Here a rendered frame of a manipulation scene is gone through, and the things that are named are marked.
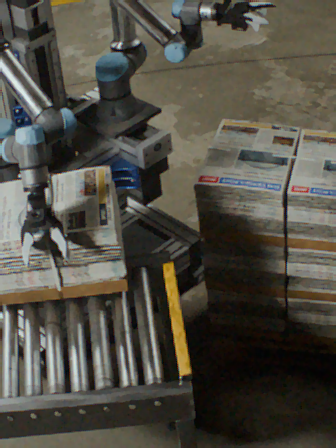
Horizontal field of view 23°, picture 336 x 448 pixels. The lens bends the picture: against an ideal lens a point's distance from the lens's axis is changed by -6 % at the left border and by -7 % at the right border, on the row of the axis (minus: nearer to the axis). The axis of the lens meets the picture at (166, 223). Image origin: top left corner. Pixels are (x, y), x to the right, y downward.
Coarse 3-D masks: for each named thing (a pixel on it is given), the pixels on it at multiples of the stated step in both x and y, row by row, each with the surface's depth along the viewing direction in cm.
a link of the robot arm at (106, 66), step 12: (108, 60) 287; (120, 60) 286; (132, 60) 292; (96, 72) 287; (108, 72) 283; (120, 72) 285; (132, 72) 292; (108, 84) 287; (120, 84) 287; (108, 96) 290
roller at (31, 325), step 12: (24, 312) 231; (36, 312) 231; (24, 324) 227; (36, 324) 227; (24, 336) 223; (36, 336) 223; (24, 348) 220; (36, 348) 219; (24, 360) 216; (36, 360) 216; (24, 372) 213; (36, 372) 212; (24, 384) 210; (36, 384) 209
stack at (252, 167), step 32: (224, 128) 284; (256, 128) 282; (288, 128) 281; (224, 160) 270; (256, 160) 268; (288, 160) 267; (320, 160) 265; (224, 192) 261; (256, 192) 257; (288, 192) 255; (320, 192) 252; (224, 224) 270; (256, 224) 266; (288, 224) 262; (320, 224) 258; (224, 256) 278; (256, 256) 275; (288, 256) 271; (320, 256) 266; (288, 288) 280; (320, 288) 276; (224, 320) 300; (256, 320) 295; (288, 320) 291; (320, 320) 286; (224, 352) 311; (320, 352) 296
